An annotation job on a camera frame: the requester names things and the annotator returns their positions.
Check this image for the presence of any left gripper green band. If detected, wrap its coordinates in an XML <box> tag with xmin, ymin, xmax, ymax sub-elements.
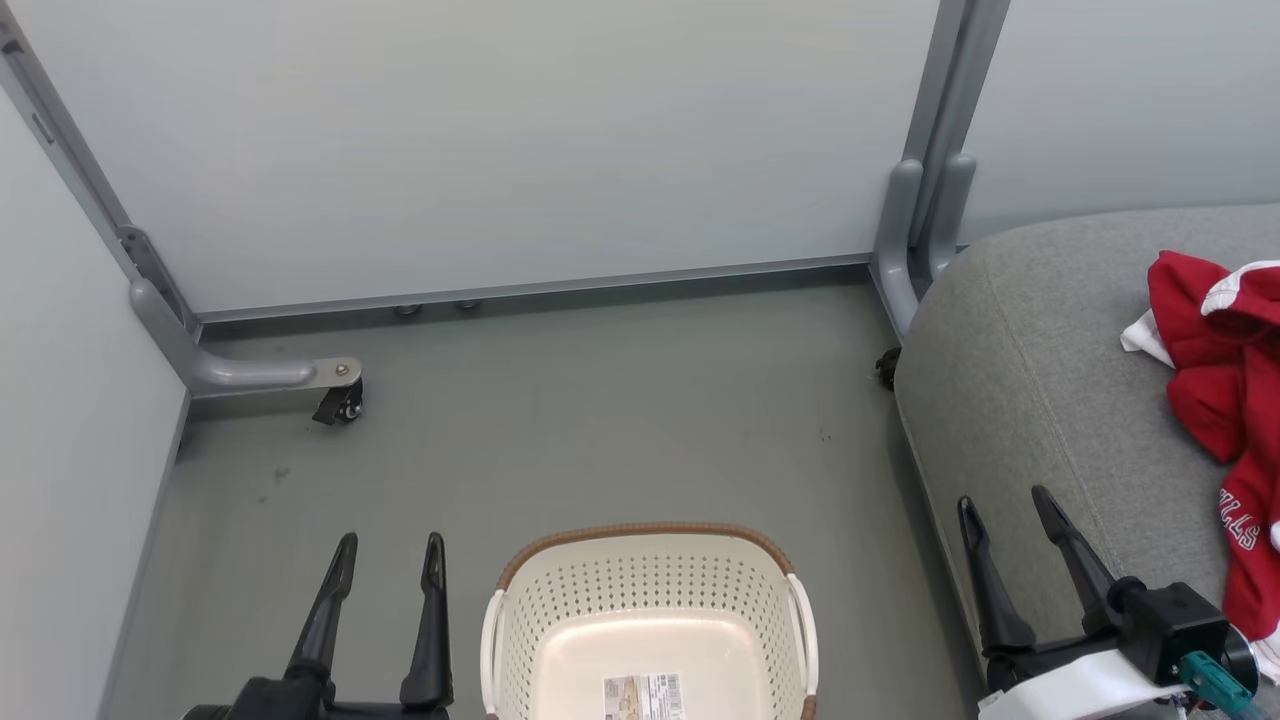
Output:
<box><xmin>185</xmin><ymin>532</ymin><xmax>454</xmax><ymax>720</ymax></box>

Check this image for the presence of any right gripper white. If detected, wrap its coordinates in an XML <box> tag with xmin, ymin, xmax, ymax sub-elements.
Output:
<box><xmin>957</xmin><ymin>486</ymin><xmax>1191</xmax><ymax>720</ymax></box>

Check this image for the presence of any red white sports jersey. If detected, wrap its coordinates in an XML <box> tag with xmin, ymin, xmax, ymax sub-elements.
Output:
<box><xmin>1120</xmin><ymin>250</ymin><xmax>1280</xmax><ymax>683</ymax></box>

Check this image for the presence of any cream perforated laundry basket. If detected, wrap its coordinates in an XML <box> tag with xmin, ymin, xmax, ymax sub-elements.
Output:
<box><xmin>480</xmin><ymin>520</ymin><xmax>821</xmax><ymax>720</ymax></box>

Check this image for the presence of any grey fabric sofa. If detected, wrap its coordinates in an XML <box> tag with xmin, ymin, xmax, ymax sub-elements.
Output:
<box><xmin>893</xmin><ymin>205</ymin><xmax>1280</xmax><ymax>720</ymax></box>

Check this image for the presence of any paper label sticker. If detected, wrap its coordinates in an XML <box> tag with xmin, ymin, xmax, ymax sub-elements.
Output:
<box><xmin>603</xmin><ymin>672</ymin><xmax>687</xmax><ymax>720</ymax></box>

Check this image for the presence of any grey partition support foot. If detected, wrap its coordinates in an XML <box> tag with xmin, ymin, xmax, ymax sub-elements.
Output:
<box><xmin>128</xmin><ymin>278</ymin><xmax>364</xmax><ymax>401</ymax></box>

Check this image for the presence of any teal camera cable connector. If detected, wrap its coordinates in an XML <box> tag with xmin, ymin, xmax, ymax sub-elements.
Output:
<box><xmin>1180</xmin><ymin>650</ymin><xmax>1263</xmax><ymax>720</ymax></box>

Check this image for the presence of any grey partition bottom rail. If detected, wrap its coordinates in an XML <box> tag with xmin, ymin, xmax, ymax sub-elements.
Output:
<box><xmin>195</xmin><ymin>253</ymin><xmax>877</xmax><ymax>327</ymax></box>

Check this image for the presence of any grey partition post with bracket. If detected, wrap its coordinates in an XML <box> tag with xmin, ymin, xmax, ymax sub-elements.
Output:
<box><xmin>0</xmin><ymin>0</ymin><xmax>199</xmax><ymax>331</ymax></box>

